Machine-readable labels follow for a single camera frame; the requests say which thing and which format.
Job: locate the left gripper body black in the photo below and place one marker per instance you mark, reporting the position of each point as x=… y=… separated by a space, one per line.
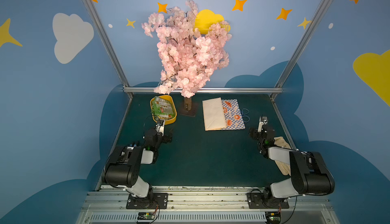
x=166 y=136

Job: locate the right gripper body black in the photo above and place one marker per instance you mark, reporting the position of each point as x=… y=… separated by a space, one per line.
x=254 y=133

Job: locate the green condiment packet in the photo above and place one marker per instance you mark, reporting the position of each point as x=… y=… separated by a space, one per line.
x=163 y=109

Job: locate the yellow plastic tray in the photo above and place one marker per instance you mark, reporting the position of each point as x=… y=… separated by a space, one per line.
x=170 y=99

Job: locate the blue checkered pretzel paper bag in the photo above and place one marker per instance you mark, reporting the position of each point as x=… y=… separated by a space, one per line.
x=224 y=114

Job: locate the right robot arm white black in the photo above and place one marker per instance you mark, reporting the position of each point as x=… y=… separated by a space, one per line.
x=309 y=174

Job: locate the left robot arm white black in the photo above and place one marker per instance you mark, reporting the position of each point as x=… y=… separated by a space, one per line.
x=122 y=170

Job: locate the beige glove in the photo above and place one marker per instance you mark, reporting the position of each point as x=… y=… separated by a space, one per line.
x=280 y=154

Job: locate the left circuit board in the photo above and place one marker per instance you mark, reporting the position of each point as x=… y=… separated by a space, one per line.
x=146 y=216

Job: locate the circuit board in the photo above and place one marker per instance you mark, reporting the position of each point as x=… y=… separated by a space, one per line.
x=273 y=217
x=146 y=216

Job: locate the right circuit board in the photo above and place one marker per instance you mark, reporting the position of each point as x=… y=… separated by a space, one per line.
x=273 y=217

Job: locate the pink cherry blossom tree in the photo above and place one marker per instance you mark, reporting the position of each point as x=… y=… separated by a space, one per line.
x=189 y=54

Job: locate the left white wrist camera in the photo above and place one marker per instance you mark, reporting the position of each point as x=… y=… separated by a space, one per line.
x=160 y=125

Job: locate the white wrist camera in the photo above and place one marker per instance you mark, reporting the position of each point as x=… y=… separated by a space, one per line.
x=262 y=121
x=160 y=125

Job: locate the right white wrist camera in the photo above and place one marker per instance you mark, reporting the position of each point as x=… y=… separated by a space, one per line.
x=262 y=121

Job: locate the aluminium back frame bar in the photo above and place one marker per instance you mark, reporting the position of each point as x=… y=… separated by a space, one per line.
x=211 y=90

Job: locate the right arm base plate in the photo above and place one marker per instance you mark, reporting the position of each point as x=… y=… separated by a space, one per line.
x=259 y=200

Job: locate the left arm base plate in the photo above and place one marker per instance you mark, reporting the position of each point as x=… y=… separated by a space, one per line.
x=152 y=201

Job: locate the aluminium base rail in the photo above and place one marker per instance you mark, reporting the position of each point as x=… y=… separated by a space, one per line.
x=201 y=205

